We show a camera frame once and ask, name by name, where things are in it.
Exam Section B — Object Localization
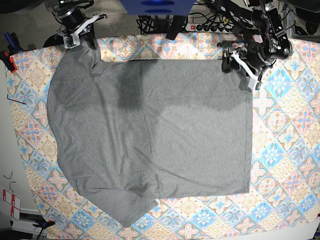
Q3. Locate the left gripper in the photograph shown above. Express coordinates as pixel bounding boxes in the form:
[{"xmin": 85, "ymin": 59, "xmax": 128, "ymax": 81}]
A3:
[{"xmin": 221, "ymin": 42, "xmax": 275, "ymax": 92}]

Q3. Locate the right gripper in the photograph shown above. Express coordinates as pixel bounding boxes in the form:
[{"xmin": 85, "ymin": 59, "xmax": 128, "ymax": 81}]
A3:
[{"xmin": 57, "ymin": 14, "xmax": 107, "ymax": 48}]

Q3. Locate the grey T-shirt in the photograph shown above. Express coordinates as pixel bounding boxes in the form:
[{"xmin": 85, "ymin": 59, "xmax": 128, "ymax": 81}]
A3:
[{"xmin": 46, "ymin": 45, "xmax": 253, "ymax": 227}]

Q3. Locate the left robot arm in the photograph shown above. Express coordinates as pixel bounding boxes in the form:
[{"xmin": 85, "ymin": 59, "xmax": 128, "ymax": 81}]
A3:
[{"xmin": 217, "ymin": 0, "xmax": 292, "ymax": 93}]

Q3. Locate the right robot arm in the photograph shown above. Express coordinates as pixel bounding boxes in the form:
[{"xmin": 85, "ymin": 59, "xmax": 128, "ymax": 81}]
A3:
[{"xmin": 43, "ymin": 0, "xmax": 107, "ymax": 50}]

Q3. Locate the black stool seat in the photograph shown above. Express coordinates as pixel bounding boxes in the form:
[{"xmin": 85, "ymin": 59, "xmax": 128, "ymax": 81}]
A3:
[{"xmin": 43, "ymin": 35, "xmax": 64, "ymax": 48}]

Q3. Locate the white power strip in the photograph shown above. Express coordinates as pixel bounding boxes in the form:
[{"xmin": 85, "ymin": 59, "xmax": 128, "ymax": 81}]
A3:
[{"xmin": 185, "ymin": 23, "xmax": 233, "ymax": 33}]

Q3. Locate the blue clamp upper left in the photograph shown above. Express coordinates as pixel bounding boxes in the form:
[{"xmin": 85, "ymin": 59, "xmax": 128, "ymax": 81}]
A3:
[{"xmin": 4, "ymin": 32, "xmax": 21, "ymax": 54}]

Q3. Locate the blue clamp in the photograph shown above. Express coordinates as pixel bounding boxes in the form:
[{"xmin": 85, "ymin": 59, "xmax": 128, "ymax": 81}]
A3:
[
  {"xmin": 32, "ymin": 220, "xmax": 56, "ymax": 240},
  {"xmin": 4, "ymin": 32, "xmax": 21, "ymax": 54}
]

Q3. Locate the red black clamp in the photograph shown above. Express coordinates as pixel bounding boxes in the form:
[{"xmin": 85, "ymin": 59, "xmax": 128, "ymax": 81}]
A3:
[{"xmin": 0, "ymin": 51, "xmax": 17, "ymax": 73}]

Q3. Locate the patterned colourful tablecloth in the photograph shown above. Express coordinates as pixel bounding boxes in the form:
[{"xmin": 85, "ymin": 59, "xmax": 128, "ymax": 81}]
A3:
[{"xmin": 5, "ymin": 40, "xmax": 320, "ymax": 240}]

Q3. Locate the red white label sheet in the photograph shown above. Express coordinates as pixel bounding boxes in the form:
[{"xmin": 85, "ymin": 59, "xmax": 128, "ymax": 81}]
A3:
[{"xmin": 0, "ymin": 188, "xmax": 22, "ymax": 220}]

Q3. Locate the blue clamp lower left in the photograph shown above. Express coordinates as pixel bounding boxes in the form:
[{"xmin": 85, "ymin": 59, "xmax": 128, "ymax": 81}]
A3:
[{"xmin": 32, "ymin": 220, "xmax": 56, "ymax": 240}]

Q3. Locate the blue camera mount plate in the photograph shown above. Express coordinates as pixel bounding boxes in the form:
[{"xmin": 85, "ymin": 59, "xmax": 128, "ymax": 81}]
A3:
[{"xmin": 120, "ymin": 0, "xmax": 196, "ymax": 16}]

